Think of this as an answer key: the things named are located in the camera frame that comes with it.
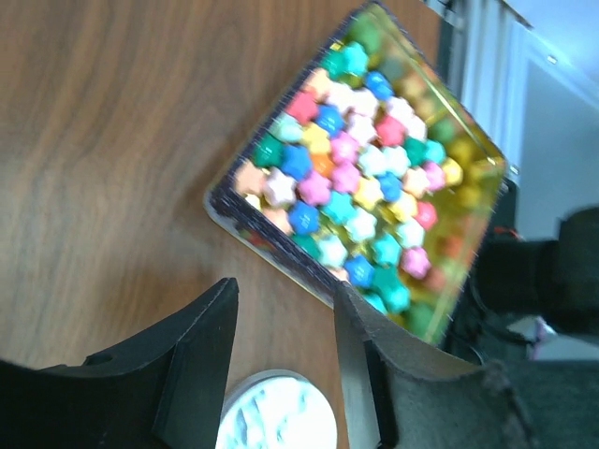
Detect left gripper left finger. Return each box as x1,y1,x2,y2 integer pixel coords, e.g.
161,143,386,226
1,278,239,448

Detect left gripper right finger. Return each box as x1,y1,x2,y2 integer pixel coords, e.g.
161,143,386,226
334,282,536,448

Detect tray of paper stars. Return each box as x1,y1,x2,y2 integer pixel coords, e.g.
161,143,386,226
206,1,506,344

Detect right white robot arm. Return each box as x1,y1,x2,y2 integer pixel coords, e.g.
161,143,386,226
441,207,598,364

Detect white jar lid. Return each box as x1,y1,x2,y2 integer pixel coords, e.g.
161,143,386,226
215,369,338,449

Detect aluminium frame rail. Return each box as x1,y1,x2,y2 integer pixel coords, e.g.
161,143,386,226
425,1,598,182

